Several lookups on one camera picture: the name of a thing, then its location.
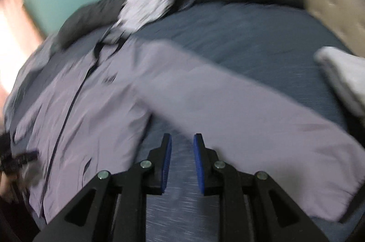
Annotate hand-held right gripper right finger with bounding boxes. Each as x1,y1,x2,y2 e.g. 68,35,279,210
193,133,328,242

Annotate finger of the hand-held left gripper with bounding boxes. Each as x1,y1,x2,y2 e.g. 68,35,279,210
0,132,39,175

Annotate grey jacket with black trim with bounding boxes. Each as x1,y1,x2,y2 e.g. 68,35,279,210
6,34,365,224

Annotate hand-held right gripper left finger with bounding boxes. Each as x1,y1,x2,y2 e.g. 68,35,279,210
33,133,172,242

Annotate folded white clothes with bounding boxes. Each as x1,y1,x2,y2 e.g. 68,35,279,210
314,46,365,118

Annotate crumpled white shirt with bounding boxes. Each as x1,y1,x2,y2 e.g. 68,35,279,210
117,0,175,38

